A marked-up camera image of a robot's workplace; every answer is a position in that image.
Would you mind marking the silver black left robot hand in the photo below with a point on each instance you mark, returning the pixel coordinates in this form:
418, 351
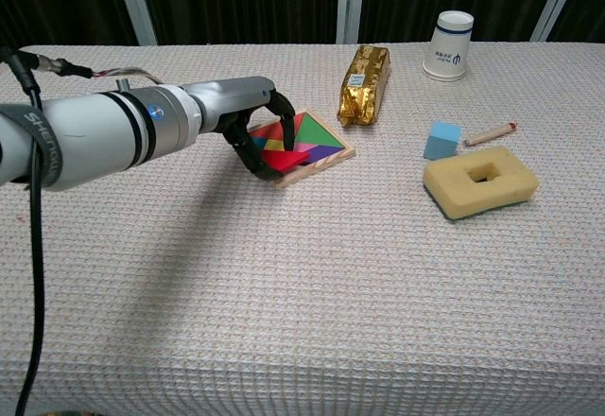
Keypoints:
227, 99

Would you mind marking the small red wooden triangle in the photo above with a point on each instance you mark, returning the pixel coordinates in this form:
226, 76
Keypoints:
286, 160

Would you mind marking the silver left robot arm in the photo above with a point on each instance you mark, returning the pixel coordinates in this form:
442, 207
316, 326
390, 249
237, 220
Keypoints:
94, 132

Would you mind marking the small blue tangram triangle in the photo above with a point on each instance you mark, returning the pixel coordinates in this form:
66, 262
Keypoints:
257, 143

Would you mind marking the yellow tangram square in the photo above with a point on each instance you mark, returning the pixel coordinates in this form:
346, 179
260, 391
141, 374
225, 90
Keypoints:
274, 145

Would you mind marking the pink tangram triangle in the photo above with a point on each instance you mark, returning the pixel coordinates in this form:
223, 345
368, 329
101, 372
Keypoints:
305, 148

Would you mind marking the large green tangram triangle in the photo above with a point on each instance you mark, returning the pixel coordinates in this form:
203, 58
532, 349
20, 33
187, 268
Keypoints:
319, 133

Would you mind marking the purple tangram parallelogram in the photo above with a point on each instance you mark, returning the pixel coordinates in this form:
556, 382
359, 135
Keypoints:
323, 153

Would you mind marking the wooden tangram tray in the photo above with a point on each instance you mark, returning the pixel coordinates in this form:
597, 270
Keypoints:
312, 170

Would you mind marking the dark curtain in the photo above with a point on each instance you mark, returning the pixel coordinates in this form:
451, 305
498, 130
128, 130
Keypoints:
236, 0

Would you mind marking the gold foil package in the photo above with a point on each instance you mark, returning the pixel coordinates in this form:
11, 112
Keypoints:
364, 90

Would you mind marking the beige waffle tablecloth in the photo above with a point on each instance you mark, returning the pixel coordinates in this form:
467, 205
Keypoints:
302, 293

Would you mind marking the light blue cube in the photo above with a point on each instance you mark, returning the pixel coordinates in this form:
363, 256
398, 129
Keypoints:
442, 142

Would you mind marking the white paper cup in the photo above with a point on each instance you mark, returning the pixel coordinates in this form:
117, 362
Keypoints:
446, 52

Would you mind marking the yellow sponge with hole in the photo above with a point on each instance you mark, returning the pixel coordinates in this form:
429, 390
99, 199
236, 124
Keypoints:
449, 184

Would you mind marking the wooden stick with red tip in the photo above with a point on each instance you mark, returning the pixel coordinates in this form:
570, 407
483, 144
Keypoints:
489, 134

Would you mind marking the grey metal post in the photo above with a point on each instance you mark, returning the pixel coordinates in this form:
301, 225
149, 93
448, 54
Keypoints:
558, 2
134, 5
350, 5

